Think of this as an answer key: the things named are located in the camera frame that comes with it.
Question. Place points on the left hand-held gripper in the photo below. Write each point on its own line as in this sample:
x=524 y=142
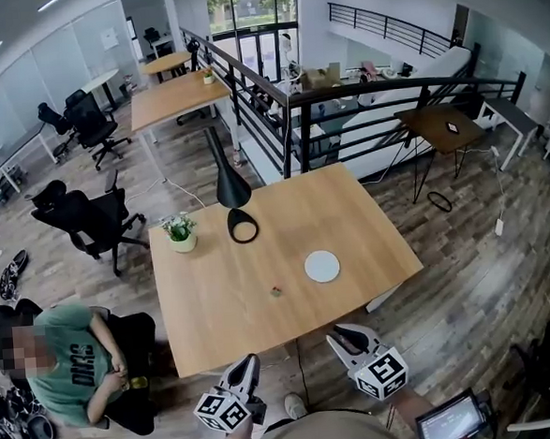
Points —
x=220 y=412

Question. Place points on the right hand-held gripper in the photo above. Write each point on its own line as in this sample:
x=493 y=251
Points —
x=382 y=373

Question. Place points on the glass entrance door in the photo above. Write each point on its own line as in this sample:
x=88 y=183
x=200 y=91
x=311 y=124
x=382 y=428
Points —
x=257 y=27

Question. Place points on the cardboard box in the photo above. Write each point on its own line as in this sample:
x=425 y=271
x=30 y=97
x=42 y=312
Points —
x=321 y=75

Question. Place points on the potted plant in white pot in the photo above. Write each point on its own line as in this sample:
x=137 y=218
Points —
x=181 y=234

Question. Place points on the dark wooden side table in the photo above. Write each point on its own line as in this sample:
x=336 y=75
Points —
x=442 y=127

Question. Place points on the grey desk with white legs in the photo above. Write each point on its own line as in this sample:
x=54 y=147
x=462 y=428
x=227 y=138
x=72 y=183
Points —
x=21 y=147

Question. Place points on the plastic bottle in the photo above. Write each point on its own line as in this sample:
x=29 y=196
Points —
x=239 y=157

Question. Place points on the black metal railing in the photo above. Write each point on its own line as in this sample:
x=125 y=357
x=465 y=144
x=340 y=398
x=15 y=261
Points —
x=305 y=136

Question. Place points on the white power adapter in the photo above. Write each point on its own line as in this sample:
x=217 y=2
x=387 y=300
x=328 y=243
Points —
x=499 y=227

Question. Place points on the black screen device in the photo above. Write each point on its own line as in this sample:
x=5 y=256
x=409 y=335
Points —
x=451 y=424

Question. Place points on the small red-flowered potted plant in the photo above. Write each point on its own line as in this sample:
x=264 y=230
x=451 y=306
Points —
x=208 y=77

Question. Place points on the black desk lamp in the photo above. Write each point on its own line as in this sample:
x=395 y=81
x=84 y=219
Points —
x=230 y=184

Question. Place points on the pile of black headsets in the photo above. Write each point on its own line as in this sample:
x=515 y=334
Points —
x=16 y=419

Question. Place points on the black office chair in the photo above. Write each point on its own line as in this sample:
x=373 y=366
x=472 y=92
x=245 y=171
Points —
x=543 y=364
x=133 y=341
x=92 y=119
x=54 y=119
x=96 y=217

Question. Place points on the white paper notice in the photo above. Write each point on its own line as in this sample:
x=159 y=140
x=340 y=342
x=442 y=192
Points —
x=109 y=38

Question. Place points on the round wooden table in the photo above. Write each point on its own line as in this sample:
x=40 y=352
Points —
x=165 y=62

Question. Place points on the person's beige shirt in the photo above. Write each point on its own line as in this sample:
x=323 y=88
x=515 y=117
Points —
x=328 y=437

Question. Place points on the person's right forearm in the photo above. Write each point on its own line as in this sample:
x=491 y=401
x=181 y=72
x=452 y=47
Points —
x=417 y=405

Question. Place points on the black stair railing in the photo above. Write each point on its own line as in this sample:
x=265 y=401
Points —
x=383 y=17

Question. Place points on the white round plate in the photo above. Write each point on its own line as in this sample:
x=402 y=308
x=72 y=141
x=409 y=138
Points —
x=322 y=267

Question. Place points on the white top table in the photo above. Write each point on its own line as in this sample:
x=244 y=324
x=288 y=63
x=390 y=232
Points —
x=101 y=78

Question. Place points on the yellow and black object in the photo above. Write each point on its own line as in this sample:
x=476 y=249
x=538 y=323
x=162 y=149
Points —
x=137 y=382

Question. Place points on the black patterned shoe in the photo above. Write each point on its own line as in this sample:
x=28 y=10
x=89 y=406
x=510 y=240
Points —
x=20 y=264
x=7 y=284

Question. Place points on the person's grey shoe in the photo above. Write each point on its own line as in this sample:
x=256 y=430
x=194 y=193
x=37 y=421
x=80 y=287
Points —
x=295 y=406

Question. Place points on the light wooden table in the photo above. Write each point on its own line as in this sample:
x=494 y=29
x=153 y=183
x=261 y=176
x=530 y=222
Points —
x=177 y=101

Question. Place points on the grey-top white bench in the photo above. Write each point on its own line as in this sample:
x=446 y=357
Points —
x=512 y=117

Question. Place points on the red strawberry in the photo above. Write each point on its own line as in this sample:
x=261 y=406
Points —
x=276 y=291

